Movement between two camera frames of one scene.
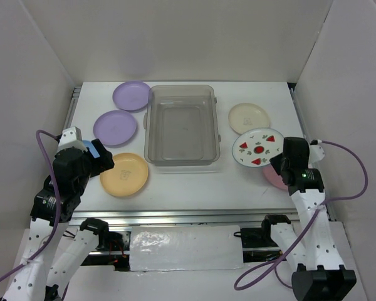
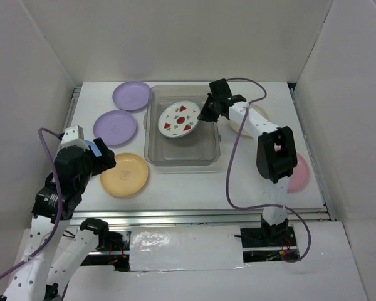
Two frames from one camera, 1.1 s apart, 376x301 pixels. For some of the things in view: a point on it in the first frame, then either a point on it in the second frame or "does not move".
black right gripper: x=275 y=162 -> x=204 y=114
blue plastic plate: x=88 y=143 does not move
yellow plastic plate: x=126 y=177 does not move
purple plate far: x=131 y=95 does not move
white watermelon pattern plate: x=254 y=147 -> x=178 y=119
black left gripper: x=105 y=161 does not move
